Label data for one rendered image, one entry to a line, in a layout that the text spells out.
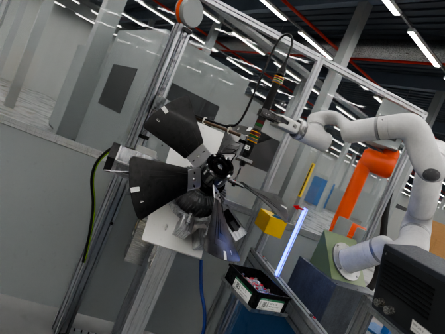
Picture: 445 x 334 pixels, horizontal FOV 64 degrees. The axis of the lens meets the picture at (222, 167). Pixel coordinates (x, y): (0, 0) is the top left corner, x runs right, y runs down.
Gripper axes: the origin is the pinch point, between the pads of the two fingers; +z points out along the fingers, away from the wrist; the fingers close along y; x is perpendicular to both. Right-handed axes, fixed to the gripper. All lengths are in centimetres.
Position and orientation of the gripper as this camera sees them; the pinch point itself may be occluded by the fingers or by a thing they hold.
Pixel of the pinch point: (263, 113)
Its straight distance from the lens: 148.7
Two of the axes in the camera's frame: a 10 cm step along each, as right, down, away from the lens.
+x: 3.9, -9.2, -0.5
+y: -2.2, -1.5, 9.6
